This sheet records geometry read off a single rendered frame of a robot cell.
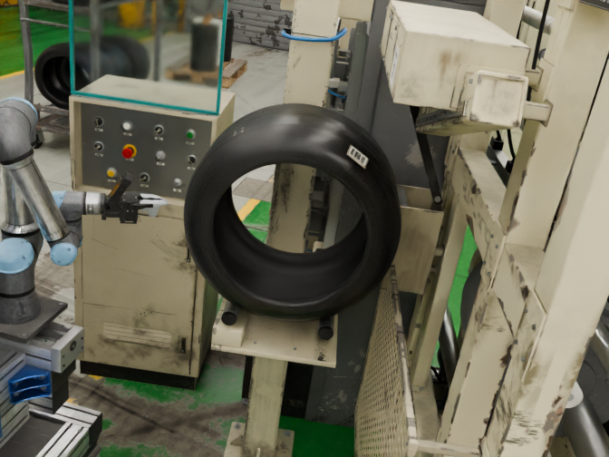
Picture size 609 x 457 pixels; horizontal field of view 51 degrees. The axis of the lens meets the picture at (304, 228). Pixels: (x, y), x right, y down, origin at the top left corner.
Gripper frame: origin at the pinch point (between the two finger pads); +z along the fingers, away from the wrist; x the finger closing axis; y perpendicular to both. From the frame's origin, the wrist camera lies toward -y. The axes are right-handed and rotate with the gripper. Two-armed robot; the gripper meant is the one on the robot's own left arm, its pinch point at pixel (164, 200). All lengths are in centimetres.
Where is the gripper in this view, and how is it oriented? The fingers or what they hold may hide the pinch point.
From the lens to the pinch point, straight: 217.2
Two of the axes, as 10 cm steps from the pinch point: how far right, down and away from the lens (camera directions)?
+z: 9.7, 0.3, 2.3
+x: 1.8, 5.6, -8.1
